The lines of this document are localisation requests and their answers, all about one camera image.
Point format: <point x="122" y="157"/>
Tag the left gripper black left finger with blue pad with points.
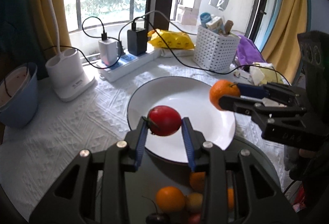
<point x="136" y="140"/>

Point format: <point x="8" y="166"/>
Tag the black camera box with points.
<point x="314" y="48"/>

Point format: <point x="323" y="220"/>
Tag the dark plum with stem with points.
<point x="156" y="217"/>

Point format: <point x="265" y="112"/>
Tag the yellow curtain left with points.
<point x="50" y="22"/>

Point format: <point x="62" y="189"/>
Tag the white perforated basket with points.
<point x="213" y="51"/>

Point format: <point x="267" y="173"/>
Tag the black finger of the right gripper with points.
<point x="258" y="109"/>

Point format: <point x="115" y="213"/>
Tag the white textured tablecloth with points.
<point x="34" y="156"/>

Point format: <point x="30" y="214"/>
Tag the purple cloth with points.
<point x="247" y="52"/>

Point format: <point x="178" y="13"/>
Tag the yellow curtain right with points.
<point x="282" y="48"/>

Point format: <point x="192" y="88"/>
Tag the large mandarin orange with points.
<point x="197" y="181"/>

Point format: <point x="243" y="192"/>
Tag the red tomato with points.
<point x="194" y="219"/>
<point x="163" y="121"/>

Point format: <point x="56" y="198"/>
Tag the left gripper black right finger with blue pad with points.
<point x="193" y="141"/>

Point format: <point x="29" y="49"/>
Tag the yellow snack bag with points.
<point x="175" y="40"/>

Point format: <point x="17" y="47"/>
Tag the white charger adapter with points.
<point x="108" y="50"/>

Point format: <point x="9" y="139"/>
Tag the yellow tissue pack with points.
<point x="263" y="73"/>

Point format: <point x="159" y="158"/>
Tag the white lamp base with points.
<point x="68" y="78"/>

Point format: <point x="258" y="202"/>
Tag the red tomato on mat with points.
<point x="194" y="219"/>

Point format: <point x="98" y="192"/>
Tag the blue plastic bowl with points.
<point x="22" y="108"/>

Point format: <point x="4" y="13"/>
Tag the yellow curtain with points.
<point x="282" y="48"/>
<point x="50" y="22"/>

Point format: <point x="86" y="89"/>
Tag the brown kiwi fruit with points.
<point x="194" y="202"/>

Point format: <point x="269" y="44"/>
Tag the orange on mat front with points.
<point x="230" y="199"/>

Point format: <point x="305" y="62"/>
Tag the black charger adapter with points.
<point x="137" y="40"/>

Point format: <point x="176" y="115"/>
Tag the white oval plate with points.
<point x="190" y="98"/>

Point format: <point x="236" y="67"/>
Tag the white power strip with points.
<point x="127" y="64"/>

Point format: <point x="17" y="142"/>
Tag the round grey-green mat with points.
<point x="156" y="173"/>

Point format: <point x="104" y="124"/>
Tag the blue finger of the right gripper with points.
<point x="281" y="93"/>

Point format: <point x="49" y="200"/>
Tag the white bowl inside blue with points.
<point x="14" y="83"/>

